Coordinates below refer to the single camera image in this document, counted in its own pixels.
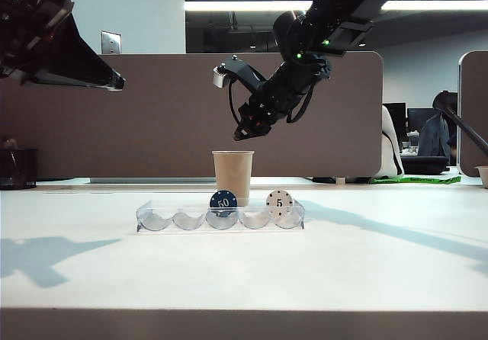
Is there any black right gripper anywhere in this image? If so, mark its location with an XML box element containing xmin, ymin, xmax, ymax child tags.
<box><xmin>233</xmin><ymin>63</ymin><xmax>317</xmax><ymax>142</ymax></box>

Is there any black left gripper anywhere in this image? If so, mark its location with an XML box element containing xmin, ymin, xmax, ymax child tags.
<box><xmin>0</xmin><ymin>0</ymin><xmax>126</xmax><ymax>91</ymax></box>

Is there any brown paper cup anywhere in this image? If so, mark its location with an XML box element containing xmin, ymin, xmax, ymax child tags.
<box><xmin>211</xmin><ymin>149</ymin><xmax>255</xmax><ymax>207</ymax></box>

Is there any blue 50 poker chip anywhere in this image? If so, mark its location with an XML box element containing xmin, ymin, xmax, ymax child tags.
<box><xmin>209</xmin><ymin>190</ymin><xmax>239</xmax><ymax>219</ymax></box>

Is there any white 5 poker chip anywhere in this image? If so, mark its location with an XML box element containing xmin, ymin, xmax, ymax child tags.
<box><xmin>265</xmin><ymin>189</ymin><xmax>295</xmax><ymax>219</ymax></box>

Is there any clear plastic chip tray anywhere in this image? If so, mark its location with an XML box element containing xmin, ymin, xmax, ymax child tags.
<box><xmin>135</xmin><ymin>199</ymin><xmax>306</xmax><ymax>235</ymax></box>

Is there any wide brown desk divider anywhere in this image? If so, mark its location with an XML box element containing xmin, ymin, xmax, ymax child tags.
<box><xmin>0</xmin><ymin>51</ymin><xmax>384</xmax><ymax>183</ymax></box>

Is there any black mesh pen holder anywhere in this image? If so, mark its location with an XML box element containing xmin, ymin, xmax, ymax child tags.
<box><xmin>0</xmin><ymin>137</ymin><xmax>39</xmax><ymax>191</ymax></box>

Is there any white office chair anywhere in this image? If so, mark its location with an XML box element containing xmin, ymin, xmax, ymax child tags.
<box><xmin>380</xmin><ymin>105</ymin><xmax>405</xmax><ymax>179</ymax></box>

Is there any tall black monitor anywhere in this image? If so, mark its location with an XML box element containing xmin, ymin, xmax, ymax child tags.
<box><xmin>383</xmin><ymin>102</ymin><xmax>408</xmax><ymax>143</ymax></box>

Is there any low black monitor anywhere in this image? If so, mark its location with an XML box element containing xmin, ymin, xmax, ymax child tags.
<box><xmin>406</xmin><ymin>107</ymin><xmax>439</xmax><ymax>132</ymax></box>

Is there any green tape strip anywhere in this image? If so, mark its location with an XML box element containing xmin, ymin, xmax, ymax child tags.
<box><xmin>368</xmin><ymin>175</ymin><xmax>462</xmax><ymax>186</ymax></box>

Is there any black cushion bag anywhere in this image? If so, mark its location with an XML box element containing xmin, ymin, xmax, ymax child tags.
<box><xmin>400</xmin><ymin>156</ymin><xmax>450</xmax><ymax>175</ymax></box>

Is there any seated person in blue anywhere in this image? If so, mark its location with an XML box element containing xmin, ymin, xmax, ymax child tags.
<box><xmin>418</xmin><ymin>91</ymin><xmax>458</xmax><ymax>166</ymax></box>

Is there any black diagonal pole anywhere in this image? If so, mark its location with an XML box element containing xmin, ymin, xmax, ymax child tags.
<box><xmin>434</xmin><ymin>91</ymin><xmax>488</xmax><ymax>149</ymax></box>

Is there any narrow brown desk divider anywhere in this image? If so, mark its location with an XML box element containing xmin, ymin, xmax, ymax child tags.
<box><xmin>457</xmin><ymin>51</ymin><xmax>488</xmax><ymax>178</ymax></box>

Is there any beige paper bowl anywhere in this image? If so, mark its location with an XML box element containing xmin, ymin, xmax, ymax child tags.
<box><xmin>474</xmin><ymin>165</ymin><xmax>488</xmax><ymax>191</ymax></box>

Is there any thin black camera cable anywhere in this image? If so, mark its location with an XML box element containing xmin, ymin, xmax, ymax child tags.
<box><xmin>227</xmin><ymin>77</ymin><xmax>245</xmax><ymax>127</ymax></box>

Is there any metal wall switch plate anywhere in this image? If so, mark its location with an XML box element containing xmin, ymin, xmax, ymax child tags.
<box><xmin>101</xmin><ymin>30</ymin><xmax>123</xmax><ymax>55</ymax></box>

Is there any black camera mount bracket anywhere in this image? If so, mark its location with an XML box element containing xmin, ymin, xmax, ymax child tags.
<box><xmin>219</xmin><ymin>53</ymin><xmax>270</xmax><ymax>94</ymax></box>

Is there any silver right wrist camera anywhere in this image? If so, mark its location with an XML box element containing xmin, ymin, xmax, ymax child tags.
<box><xmin>212</xmin><ymin>64</ymin><xmax>230</xmax><ymax>88</ymax></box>

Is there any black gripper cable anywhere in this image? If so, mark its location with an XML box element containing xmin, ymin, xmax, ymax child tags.
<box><xmin>285</xmin><ymin>82</ymin><xmax>316</xmax><ymax>124</ymax></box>

